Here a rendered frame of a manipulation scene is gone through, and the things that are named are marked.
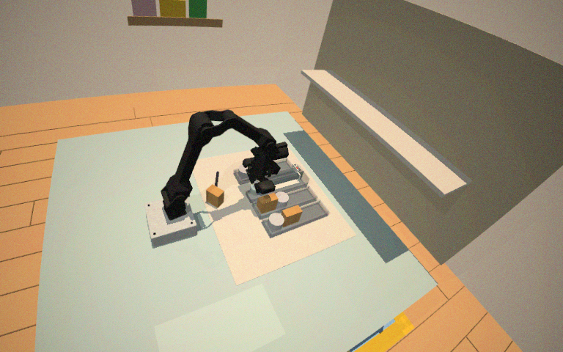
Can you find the white cylinder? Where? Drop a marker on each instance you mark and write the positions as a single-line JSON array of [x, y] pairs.
[[275, 222], [242, 172], [282, 199]]

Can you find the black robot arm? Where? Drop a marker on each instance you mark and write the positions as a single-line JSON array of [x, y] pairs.
[[200, 132]]

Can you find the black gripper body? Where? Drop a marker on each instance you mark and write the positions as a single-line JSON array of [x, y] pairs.
[[259, 172]]

